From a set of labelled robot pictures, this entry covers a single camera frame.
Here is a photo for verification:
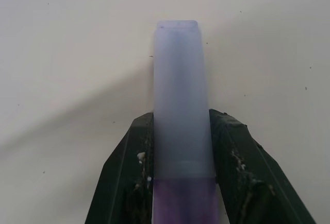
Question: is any purple marker with translucent cap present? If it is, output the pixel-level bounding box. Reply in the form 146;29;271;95
152;20;220;224

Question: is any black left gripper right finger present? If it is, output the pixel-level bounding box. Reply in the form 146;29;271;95
208;109;317;224

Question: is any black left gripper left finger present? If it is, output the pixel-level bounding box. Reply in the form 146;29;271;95
85;112;155;224

